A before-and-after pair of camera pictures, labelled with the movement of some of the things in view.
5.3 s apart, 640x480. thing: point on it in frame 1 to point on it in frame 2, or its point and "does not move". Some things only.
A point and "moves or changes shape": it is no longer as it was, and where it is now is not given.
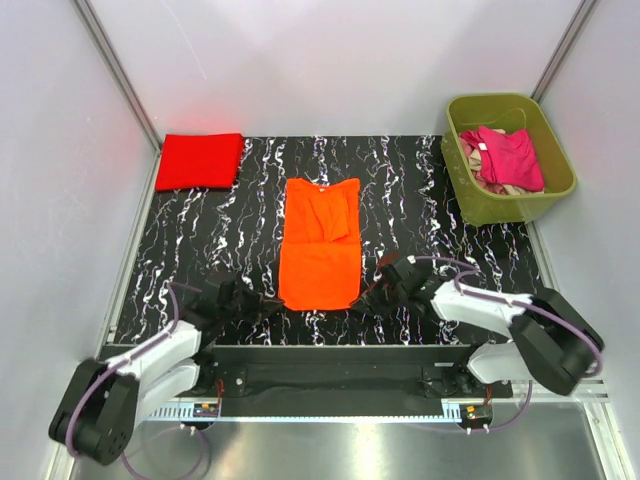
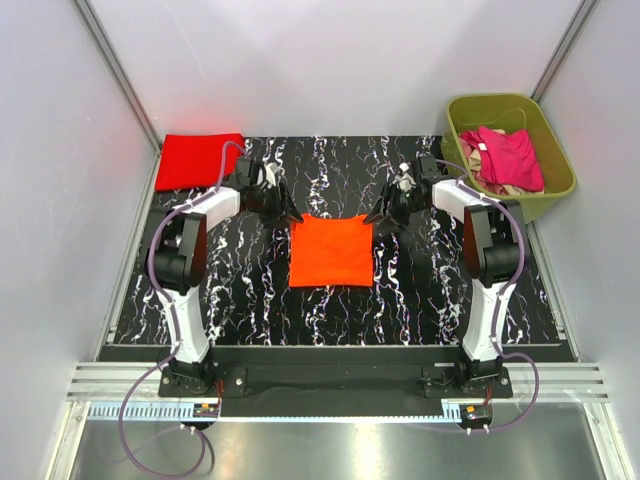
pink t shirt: x=510 y=158 does not move
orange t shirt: x=320 y=258 moves or changes shape
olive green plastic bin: x=505 y=160 does not move
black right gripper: x=382 y=293 to x=393 y=200
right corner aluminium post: x=570 y=34 does not move
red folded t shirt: x=199 y=161 does not move
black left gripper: x=251 y=301 to x=273 y=201
